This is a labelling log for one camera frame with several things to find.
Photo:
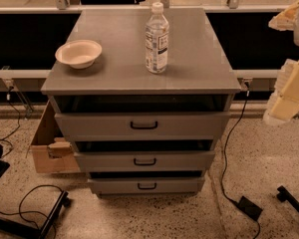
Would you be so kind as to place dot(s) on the grey drawer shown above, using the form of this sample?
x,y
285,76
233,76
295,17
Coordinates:
x,y
142,126
146,185
144,161

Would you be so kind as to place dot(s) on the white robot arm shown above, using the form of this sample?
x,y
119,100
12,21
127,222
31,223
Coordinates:
x,y
283,104

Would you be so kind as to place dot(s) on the grey top drawer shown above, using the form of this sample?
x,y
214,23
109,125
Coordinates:
x,y
142,126

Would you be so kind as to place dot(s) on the grey drawer cabinet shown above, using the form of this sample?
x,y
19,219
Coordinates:
x,y
198,78

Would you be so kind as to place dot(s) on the grey bottom drawer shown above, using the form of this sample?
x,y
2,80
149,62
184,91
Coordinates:
x,y
146,185

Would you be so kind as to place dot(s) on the clear plastic water bottle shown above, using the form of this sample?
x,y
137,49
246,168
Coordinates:
x,y
157,33

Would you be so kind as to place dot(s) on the white bowl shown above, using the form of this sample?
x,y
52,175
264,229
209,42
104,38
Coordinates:
x,y
79,54

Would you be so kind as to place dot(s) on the cardboard box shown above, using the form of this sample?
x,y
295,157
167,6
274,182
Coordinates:
x,y
51,152

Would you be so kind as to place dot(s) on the black stand base left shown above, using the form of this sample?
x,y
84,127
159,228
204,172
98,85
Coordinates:
x,y
33,224

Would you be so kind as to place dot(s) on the black power adapter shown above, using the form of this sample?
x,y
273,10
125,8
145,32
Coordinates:
x,y
249,208

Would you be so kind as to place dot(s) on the black stand leg right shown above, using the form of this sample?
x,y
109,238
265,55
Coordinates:
x,y
284,195

